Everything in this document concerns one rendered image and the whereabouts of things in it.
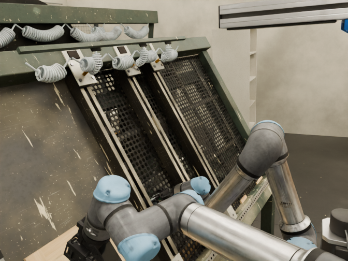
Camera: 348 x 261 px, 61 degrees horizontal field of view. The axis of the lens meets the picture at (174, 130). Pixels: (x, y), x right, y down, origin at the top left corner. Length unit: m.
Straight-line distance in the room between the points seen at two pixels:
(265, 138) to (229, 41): 3.86
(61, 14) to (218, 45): 3.17
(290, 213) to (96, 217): 0.74
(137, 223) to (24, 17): 1.50
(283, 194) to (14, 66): 1.11
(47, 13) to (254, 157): 1.49
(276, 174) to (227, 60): 3.79
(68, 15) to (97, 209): 1.58
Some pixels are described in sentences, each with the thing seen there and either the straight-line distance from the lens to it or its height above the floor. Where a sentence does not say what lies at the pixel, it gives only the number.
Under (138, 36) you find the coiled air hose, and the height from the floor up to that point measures 2.00.
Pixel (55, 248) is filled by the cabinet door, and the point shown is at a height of 1.28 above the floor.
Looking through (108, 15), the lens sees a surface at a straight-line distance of 2.31.
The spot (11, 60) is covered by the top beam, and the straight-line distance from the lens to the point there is 1.31.
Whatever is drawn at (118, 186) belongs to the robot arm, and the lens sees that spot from 0.66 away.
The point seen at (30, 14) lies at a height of 2.15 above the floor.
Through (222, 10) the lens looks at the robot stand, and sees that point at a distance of 0.65.
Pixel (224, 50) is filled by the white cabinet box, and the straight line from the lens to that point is 4.81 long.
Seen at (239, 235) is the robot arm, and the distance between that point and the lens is 0.57.
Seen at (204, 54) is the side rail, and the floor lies 1.83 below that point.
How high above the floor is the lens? 1.97
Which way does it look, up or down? 17 degrees down
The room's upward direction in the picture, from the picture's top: 4 degrees counter-clockwise
